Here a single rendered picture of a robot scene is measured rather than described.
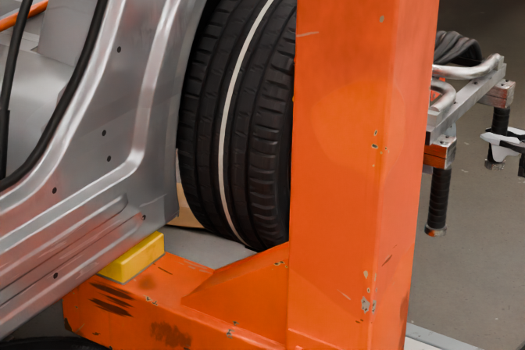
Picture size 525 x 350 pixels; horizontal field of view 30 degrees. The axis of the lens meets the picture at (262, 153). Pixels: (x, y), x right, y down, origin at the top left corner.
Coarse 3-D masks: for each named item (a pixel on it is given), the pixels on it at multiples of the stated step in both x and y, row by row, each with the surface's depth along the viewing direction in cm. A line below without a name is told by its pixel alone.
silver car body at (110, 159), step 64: (0, 0) 225; (64, 0) 197; (128, 0) 171; (192, 0) 183; (0, 64) 196; (64, 64) 195; (128, 64) 175; (0, 128) 174; (64, 128) 167; (128, 128) 180; (0, 192) 159; (64, 192) 169; (128, 192) 181; (0, 256) 155; (64, 256) 169; (0, 320) 159
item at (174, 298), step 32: (256, 256) 182; (96, 288) 190; (128, 288) 187; (160, 288) 187; (192, 288) 187; (224, 288) 175; (256, 288) 170; (64, 320) 200; (96, 320) 194; (128, 320) 189; (160, 320) 184; (192, 320) 179; (224, 320) 178; (256, 320) 173
